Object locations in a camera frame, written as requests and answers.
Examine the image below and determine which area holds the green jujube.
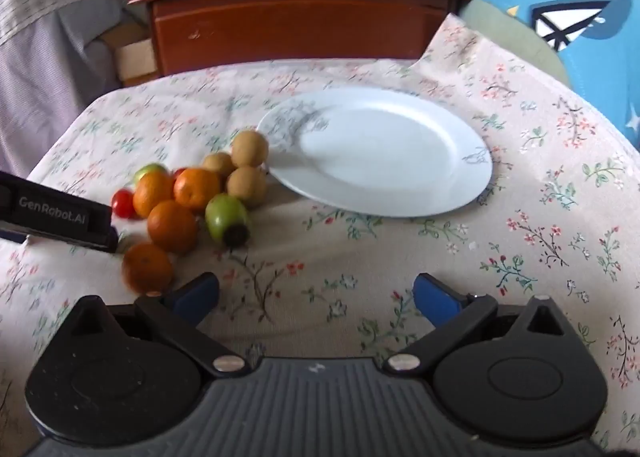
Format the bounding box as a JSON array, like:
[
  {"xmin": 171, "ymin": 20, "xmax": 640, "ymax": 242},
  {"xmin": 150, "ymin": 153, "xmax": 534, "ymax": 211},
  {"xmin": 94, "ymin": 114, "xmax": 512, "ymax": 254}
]
[
  {"xmin": 205, "ymin": 194, "xmax": 251, "ymax": 247},
  {"xmin": 133, "ymin": 163, "xmax": 168, "ymax": 185}
]

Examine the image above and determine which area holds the brown wooden nightstand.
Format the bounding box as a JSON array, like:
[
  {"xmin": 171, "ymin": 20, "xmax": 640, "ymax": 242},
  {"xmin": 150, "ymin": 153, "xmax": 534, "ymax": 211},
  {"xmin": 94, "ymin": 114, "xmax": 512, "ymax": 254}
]
[{"xmin": 126, "ymin": 0, "xmax": 473, "ymax": 79}]

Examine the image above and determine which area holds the floral tablecloth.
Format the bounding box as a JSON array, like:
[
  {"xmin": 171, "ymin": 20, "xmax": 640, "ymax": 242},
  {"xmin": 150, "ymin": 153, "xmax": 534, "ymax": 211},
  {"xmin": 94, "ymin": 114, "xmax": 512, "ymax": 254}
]
[{"xmin": 0, "ymin": 12, "xmax": 640, "ymax": 457}]

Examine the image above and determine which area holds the grey-green pillow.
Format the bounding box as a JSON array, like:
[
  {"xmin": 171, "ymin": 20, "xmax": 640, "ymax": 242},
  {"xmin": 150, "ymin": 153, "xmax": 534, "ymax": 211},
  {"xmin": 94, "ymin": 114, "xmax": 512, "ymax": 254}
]
[{"xmin": 459, "ymin": 0, "xmax": 572, "ymax": 88}]

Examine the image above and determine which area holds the checkered grey cloth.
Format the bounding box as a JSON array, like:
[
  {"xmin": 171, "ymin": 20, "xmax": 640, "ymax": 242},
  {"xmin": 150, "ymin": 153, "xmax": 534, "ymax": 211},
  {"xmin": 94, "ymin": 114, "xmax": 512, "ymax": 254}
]
[{"xmin": 0, "ymin": 0, "xmax": 126, "ymax": 178}]

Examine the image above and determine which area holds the brown kiwi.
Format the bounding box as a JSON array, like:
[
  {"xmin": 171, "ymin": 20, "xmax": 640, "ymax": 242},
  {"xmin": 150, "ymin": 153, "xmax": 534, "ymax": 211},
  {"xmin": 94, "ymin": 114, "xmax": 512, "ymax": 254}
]
[
  {"xmin": 230, "ymin": 130, "xmax": 270, "ymax": 168},
  {"xmin": 201, "ymin": 152, "xmax": 236, "ymax": 178},
  {"xmin": 226, "ymin": 166, "xmax": 268, "ymax": 202}
]

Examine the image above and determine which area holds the white plate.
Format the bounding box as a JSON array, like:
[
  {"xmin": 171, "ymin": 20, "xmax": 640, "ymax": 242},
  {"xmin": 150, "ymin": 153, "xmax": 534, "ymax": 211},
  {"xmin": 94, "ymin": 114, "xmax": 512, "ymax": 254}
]
[{"xmin": 256, "ymin": 88, "xmax": 493, "ymax": 219}]

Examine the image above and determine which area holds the orange mandarin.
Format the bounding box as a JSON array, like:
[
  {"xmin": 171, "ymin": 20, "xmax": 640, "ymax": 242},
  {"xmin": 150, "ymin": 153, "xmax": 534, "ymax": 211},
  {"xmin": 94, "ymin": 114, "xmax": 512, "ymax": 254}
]
[
  {"xmin": 147, "ymin": 200, "xmax": 199, "ymax": 254},
  {"xmin": 121, "ymin": 243, "xmax": 174, "ymax": 294},
  {"xmin": 173, "ymin": 168, "xmax": 222, "ymax": 211},
  {"xmin": 132, "ymin": 171, "xmax": 175, "ymax": 219}
]

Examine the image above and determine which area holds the small cardboard box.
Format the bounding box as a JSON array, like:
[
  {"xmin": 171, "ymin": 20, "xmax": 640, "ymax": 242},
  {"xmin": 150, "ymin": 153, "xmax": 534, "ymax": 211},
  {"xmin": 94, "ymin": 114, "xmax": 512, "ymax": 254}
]
[{"xmin": 102, "ymin": 22, "xmax": 158, "ymax": 87}]

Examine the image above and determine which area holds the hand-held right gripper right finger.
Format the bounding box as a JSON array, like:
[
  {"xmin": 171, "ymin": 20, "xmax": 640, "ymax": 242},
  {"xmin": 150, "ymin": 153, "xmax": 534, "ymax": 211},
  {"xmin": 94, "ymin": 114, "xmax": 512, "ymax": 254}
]
[{"xmin": 382, "ymin": 273, "xmax": 574, "ymax": 379}]

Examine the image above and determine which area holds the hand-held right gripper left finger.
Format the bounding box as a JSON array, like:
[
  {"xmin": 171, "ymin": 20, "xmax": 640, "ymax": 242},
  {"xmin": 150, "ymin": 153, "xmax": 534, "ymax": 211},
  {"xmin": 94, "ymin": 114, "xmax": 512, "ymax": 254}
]
[{"xmin": 67, "ymin": 272, "xmax": 251, "ymax": 379}]

